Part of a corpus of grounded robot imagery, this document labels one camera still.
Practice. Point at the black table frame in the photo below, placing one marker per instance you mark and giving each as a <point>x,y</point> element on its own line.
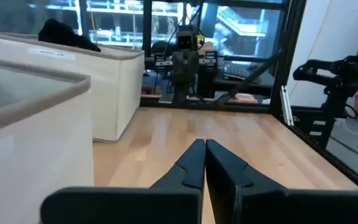
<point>286,62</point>

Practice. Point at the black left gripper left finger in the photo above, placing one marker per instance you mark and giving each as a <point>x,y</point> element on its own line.
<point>129,205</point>

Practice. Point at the beige fabric bin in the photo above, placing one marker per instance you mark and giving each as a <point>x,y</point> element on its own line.
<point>113,93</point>
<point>36,161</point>

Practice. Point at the black laptop keyboard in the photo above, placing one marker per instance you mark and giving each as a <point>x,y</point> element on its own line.
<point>241,71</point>

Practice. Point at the silver frame bracket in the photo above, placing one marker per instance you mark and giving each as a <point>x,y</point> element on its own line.
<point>287,105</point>

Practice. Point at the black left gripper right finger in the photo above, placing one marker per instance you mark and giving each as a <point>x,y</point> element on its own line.
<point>291,207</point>

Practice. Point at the dark grey garment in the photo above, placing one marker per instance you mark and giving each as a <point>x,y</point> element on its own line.
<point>61,34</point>

